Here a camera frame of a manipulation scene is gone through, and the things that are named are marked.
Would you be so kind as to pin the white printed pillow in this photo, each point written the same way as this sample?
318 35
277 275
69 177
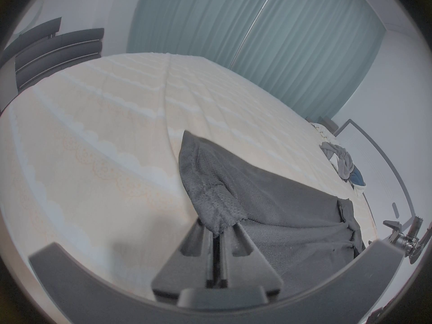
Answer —
322 133

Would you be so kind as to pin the black T-shirt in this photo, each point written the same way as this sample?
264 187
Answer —
270 201

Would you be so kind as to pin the black chest of drawers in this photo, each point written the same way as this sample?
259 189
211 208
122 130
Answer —
57 56

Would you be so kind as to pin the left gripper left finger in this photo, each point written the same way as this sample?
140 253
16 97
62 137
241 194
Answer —
192 265

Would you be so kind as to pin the blue-green curtain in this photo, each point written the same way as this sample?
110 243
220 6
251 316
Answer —
310 46
195 19

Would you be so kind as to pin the pile of clothes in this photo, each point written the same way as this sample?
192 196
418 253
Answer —
344 167

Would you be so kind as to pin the grey bedside table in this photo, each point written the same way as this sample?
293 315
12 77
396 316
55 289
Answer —
329 123

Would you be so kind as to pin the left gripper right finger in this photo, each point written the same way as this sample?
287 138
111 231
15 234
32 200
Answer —
249 268

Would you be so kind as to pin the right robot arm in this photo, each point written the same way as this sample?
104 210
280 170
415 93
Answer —
405 240

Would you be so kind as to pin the bed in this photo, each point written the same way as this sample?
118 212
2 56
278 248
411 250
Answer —
118 130

